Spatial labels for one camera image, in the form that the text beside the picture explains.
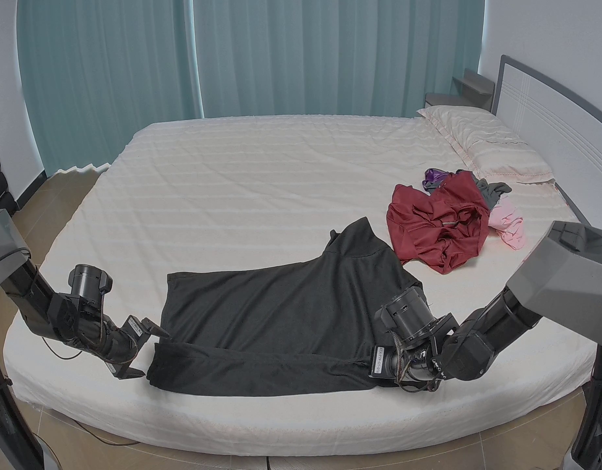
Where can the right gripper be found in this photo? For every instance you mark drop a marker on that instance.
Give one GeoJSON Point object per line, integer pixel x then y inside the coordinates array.
{"type": "Point", "coordinates": [377, 360]}

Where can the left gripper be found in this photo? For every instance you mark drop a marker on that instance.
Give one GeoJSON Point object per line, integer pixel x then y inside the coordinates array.
{"type": "Point", "coordinates": [122, 343]}

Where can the black T-shirt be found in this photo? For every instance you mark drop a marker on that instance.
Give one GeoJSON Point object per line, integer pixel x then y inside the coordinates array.
{"type": "Point", "coordinates": [281, 311]}

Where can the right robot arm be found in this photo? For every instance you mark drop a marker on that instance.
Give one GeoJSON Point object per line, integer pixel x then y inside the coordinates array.
{"type": "Point", "coordinates": [555, 277]}

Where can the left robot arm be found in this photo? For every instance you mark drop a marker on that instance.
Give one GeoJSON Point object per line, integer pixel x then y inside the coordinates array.
{"type": "Point", "coordinates": [31, 296]}

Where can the dark red garment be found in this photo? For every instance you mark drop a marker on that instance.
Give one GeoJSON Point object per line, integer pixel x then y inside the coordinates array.
{"type": "Point", "coordinates": [428, 228]}

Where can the pink garment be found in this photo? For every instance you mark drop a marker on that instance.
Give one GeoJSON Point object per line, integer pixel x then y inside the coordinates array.
{"type": "Point", "coordinates": [506, 223]}

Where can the purple garment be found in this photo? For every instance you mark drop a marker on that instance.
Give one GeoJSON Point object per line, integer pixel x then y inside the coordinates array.
{"type": "Point", "coordinates": [434, 177]}

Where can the grey garment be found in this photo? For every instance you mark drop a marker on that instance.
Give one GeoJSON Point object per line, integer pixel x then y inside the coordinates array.
{"type": "Point", "coordinates": [489, 191]}

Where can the bed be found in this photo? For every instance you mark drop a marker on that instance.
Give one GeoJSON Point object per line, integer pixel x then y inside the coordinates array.
{"type": "Point", "coordinates": [257, 174]}

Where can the cream pillow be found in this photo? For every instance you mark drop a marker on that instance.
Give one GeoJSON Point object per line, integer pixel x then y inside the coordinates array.
{"type": "Point", "coordinates": [487, 142]}

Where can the blue-green curtain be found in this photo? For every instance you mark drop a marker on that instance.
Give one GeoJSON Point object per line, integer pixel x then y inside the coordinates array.
{"type": "Point", "coordinates": [330, 42]}
{"type": "Point", "coordinates": [110, 66]}

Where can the grey bedside table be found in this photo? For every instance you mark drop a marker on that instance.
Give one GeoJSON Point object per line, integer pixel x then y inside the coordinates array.
{"type": "Point", "coordinates": [472, 83]}

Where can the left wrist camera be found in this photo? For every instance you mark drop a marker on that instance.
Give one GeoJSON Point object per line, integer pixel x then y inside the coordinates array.
{"type": "Point", "coordinates": [106, 284]}

